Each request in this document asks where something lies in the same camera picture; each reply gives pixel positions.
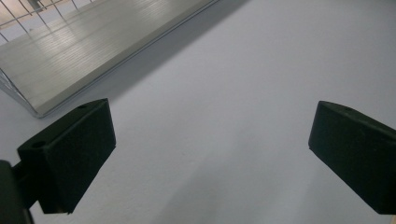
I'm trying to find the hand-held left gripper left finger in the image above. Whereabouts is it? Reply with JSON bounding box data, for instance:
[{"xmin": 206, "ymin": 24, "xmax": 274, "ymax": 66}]
[{"xmin": 17, "ymin": 98, "xmax": 117, "ymax": 215}]

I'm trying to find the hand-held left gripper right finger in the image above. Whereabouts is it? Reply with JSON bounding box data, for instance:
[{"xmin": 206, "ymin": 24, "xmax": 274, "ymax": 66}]
[{"xmin": 307, "ymin": 100, "xmax": 396, "ymax": 216}]

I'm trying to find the white wire two-tier rack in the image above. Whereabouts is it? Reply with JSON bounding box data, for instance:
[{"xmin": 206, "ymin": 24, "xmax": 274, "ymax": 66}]
[{"xmin": 0, "ymin": 0, "xmax": 219, "ymax": 119}]

